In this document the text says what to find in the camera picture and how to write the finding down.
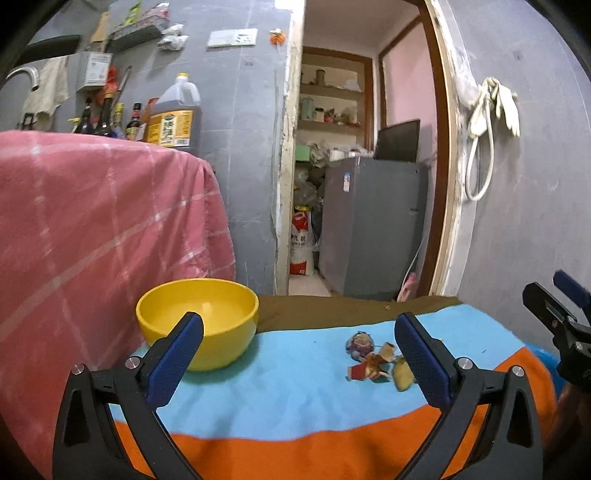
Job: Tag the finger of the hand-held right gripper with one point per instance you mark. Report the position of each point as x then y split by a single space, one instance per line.
572 293
545 307

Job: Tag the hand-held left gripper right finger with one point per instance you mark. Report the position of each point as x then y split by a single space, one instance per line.
422 364

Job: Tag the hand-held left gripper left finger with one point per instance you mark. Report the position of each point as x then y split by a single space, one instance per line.
178 360

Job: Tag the yellow torn wrapper piece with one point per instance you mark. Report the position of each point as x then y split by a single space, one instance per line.
402 376

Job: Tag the small orange wrapper piece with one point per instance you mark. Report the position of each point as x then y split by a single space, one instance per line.
388 351

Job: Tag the yellow bowl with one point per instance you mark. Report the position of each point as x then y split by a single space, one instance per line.
221 341

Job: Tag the yellow red snack wrapper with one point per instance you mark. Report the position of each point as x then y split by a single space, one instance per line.
367 371

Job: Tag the brown wrapper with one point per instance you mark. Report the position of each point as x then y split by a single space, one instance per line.
360 345

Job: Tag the person's right hand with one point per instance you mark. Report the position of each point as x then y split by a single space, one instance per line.
570 410

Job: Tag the pink slipper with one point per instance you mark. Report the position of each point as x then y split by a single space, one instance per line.
407 287

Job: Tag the blue orange brown striped cloth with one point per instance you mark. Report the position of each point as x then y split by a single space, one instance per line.
300 406

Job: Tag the grey washing machine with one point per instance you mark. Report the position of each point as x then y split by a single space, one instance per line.
369 230

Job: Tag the pink plaid cloth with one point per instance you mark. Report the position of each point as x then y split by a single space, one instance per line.
92 221

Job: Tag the white red rice bag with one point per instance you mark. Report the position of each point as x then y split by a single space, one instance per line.
301 244

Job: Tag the cream rubber gloves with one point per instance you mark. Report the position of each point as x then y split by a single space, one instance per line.
505 106

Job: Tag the pile of plastic bags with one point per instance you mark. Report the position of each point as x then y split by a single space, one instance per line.
308 187

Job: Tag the black monitor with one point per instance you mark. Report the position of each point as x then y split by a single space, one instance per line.
397 141

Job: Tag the hanging white plastic bag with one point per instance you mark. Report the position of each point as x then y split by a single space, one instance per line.
466 83

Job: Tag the green box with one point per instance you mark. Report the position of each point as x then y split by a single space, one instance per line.
302 153

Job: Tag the yellow-capped sauce bottle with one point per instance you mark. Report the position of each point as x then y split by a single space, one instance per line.
119 122

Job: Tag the large brown cooking wine jug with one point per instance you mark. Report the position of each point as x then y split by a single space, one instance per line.
173 106

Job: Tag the short dark sauce bottle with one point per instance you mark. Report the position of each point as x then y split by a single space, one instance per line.
84 122

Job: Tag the pink door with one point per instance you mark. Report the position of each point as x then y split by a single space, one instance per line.
408 87

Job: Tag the white jar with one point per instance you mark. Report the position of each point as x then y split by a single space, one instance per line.
319 114

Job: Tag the green thermos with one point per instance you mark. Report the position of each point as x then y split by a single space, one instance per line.
306 110

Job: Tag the red plastic bag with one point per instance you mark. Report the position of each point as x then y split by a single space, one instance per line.
111 85

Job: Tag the white towel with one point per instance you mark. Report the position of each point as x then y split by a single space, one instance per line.
46 92

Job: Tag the metal utensil holder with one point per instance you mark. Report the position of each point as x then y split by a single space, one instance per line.
94 71

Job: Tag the brown canister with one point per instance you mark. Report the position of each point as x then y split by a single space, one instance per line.
320 77

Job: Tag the crumpled white plastic bag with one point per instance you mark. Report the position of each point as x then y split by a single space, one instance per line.
173 38

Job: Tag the steel faucet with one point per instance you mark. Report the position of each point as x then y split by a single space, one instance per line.
25 71

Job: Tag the wooden spatula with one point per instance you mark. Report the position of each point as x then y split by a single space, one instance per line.
100 27

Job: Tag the green seasoning packet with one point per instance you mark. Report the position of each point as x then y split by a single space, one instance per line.
133 14

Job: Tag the red seasoning packets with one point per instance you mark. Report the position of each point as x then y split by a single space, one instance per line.
157 10

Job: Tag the wooden door frame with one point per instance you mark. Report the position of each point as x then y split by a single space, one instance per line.
284 161

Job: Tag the built-in wall shelves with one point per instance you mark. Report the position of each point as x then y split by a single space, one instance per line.
330 91

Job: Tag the white wall switch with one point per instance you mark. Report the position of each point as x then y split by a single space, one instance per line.
219 38

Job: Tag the grey wall shelf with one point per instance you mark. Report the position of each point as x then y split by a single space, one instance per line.
136 37

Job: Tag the white wall socket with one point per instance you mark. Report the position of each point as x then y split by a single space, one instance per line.
244 37

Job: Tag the orange wall plug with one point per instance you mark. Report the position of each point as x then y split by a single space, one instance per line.
276 37

